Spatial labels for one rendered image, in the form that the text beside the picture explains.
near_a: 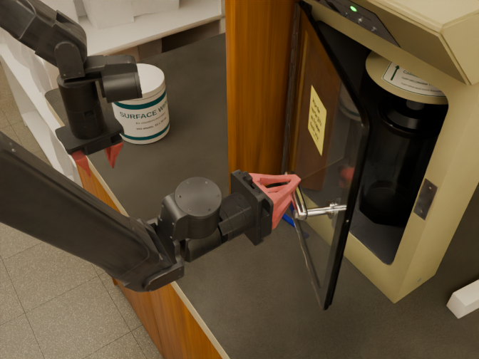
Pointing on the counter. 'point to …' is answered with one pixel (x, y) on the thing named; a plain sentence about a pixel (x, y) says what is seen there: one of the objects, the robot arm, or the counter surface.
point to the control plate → (368, 18)
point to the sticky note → (316, 120)
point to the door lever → (301, 212)
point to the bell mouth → (402, 81)
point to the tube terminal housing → (368, 268)
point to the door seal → (357, 184)
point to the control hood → (435, 32)
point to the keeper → (427, 195)
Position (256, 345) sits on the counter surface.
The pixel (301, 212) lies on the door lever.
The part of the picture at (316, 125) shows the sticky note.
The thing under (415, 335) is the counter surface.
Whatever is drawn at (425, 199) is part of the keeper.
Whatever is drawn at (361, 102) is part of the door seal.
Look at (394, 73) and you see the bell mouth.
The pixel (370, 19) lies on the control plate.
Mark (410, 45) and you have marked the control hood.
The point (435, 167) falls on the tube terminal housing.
